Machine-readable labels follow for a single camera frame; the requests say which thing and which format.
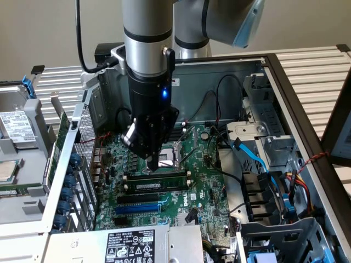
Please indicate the black slat end cap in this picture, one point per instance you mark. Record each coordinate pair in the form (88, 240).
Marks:
(38, 69)
(343, 48)

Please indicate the green graphics card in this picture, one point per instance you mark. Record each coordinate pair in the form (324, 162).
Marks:
(59, 137)

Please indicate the silver socket cover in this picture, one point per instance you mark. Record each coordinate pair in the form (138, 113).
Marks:
(192, 137)

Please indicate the silver CPU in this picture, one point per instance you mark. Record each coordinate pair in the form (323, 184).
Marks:
(6, 171)

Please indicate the silver power supply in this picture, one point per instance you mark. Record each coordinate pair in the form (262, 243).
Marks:
(82, 246)

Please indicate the dark grey disk bay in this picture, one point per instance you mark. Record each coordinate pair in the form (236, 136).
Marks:
(274, 227)

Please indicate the blue expansion slot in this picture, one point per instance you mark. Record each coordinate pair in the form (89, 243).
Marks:
(137, 210)

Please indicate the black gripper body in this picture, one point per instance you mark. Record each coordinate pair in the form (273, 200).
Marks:
(148, 96)

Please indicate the RAM memory stick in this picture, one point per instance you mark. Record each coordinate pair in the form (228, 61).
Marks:
(153, 193)

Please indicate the green motherboard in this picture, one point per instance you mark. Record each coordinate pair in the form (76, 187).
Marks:
(203, 189)

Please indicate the thin metal locking lever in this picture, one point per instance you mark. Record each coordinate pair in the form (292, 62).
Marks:
(170, 164)

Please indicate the black plastic fan shroud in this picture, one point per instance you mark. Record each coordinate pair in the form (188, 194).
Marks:
(255, 191)

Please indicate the silver coin cell battery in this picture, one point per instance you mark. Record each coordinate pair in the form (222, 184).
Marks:
(204, 134)

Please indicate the grey parts rack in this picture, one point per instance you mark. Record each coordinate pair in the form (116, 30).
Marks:
(30, 164)

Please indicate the black angled SATA plug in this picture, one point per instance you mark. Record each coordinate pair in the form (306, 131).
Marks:
(191, 216)

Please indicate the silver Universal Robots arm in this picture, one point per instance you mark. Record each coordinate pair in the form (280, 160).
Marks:
(148, 16)

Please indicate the blue card retention clip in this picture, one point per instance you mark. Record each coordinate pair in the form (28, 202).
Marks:
(67, 193)
(70, 181)
(75, 159)
(60, 220)
(64, 206)

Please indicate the short black expansion slot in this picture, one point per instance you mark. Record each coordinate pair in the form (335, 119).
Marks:
(121, 222)

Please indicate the CPU socket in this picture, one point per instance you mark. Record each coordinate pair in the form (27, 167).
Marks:
(170, 159)

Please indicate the grey metal disk bay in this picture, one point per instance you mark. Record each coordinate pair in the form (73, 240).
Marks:
(274, 142)

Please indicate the grey metal PC case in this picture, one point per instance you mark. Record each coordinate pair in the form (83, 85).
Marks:
(205, 76)

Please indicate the black box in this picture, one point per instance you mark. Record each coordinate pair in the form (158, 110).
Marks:
(102, 53)

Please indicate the long black expansion slot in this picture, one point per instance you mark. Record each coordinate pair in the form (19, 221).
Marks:
(137, 199)

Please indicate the RAM slot white latches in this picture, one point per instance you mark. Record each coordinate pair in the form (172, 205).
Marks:
(179, 129)
(177, 135)

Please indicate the silver finned heat sink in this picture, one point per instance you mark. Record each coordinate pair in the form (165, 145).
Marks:
(186, 218)

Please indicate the silver hard disk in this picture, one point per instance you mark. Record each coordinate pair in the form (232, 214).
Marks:
(16, 126)

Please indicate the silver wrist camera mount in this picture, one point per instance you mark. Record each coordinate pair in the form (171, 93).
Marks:
(119, 57)

